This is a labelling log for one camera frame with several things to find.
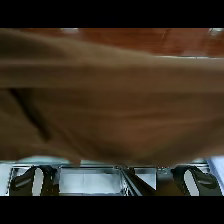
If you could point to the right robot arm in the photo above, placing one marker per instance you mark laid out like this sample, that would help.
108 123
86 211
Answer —
196 181

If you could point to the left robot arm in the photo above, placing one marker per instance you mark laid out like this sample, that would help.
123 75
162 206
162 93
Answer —
33 181

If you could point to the brown garment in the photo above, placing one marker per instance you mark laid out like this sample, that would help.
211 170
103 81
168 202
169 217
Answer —
113 110

